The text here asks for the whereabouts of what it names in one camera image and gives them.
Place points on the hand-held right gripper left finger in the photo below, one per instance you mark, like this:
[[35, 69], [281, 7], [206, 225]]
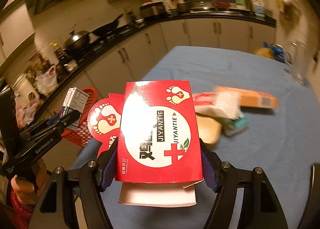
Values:
[[108, 169]]

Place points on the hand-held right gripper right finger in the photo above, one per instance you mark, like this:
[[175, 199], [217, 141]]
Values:
[[209, 171]]

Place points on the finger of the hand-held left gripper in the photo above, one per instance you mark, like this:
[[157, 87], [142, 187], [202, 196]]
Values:
[[65, 122], [43, 125]]

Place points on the red plastic basket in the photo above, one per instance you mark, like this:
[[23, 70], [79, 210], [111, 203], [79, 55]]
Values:
[[21, 211], [80, 136]]

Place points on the white medicine box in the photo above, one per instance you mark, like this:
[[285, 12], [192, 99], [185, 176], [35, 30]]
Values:
[[76, 99]]

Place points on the red printed cardboard box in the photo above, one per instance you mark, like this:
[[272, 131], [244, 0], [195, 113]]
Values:
[[160, 129]]

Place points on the person's left hand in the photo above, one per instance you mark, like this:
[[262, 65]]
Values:
[[25, 192]]

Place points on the tan paper packet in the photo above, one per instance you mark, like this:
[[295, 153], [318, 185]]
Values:
[[208, 129]]

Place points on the white plastic bag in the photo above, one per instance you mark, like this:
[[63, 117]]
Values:
[[46, 80]]

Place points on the teal packet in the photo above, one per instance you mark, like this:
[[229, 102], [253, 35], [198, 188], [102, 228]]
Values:
[[235, 124]]

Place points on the blue tablecloth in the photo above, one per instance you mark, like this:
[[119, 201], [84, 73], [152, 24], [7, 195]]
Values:
[[262, 156]]

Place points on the steel pot with lid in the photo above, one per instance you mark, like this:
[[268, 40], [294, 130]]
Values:
[[77, 40]]

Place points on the orange cardboard box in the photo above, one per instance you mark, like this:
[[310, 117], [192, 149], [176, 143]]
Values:
[[255, 99]]

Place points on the white base cabinets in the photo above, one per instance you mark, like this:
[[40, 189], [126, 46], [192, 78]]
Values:
[[140, 51]]

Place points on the black wok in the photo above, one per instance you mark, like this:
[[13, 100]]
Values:
[[107, 27]]

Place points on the tall clear glass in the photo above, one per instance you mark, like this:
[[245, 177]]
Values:
[[297, 64]]

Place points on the black kitchen countertop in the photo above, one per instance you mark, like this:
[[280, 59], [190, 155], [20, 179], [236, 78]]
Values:
[[200, 16]]

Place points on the dark cooking pot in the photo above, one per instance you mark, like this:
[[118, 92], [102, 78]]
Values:
[[184, 6]]

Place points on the blue and white carton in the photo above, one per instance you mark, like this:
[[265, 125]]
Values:
[[258, 6]]

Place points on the green and white carton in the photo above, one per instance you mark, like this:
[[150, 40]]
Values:
[[240, 1]]

